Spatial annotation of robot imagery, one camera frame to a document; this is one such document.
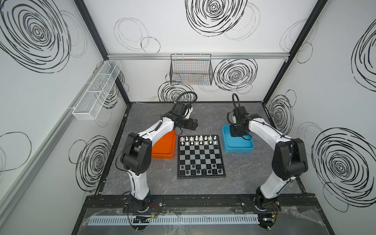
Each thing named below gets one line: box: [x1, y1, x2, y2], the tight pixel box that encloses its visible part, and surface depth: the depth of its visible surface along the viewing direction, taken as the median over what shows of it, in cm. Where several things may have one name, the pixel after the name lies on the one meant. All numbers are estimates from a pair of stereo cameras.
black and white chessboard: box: [177, 134, 227, 179], surface depth 91 cm
